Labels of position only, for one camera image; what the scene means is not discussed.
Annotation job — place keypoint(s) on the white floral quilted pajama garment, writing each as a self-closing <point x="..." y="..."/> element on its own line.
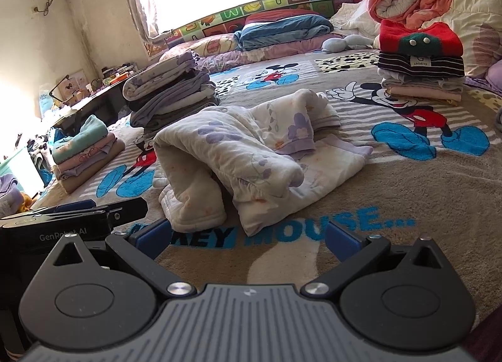
<point x="265" y="157"/>

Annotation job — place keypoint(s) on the light blue plush toy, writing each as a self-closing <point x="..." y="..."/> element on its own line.
<point x="350" y="42"/>

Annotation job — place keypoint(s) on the pink purple floral bedding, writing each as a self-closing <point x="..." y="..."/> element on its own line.
<point x="218" y="53"/>

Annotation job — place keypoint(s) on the blue folded blanket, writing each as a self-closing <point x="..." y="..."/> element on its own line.
<point x="296" y="28"/>

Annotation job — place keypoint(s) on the pastel folded clothes stack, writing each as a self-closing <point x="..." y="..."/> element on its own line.
<point x="78" y="158"/>

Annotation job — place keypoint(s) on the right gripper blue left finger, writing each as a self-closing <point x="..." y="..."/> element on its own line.
<point x="136" y="251"/>

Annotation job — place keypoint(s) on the cream patterned quilt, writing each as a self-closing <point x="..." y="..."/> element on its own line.
<point x="478" y="24"/>

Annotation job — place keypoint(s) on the grey purple folded clothes stack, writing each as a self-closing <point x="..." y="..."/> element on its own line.
<point x="167" y="91"/>

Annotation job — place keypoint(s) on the dark cluttered desk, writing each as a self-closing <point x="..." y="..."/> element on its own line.
<point x="108" y="104"/>

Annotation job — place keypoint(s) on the colourful alphabet play mat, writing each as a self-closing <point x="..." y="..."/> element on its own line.
<point x="233" y="19"/>

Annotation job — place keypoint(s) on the purple grey folded garment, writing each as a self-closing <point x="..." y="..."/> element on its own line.
<point x="11" y="198"/>

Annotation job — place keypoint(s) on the red striped folded clothes stack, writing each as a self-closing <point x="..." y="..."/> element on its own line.
<point x="423" y="63"/>

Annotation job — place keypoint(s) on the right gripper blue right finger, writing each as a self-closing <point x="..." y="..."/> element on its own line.
<point x="357" y="256"/>

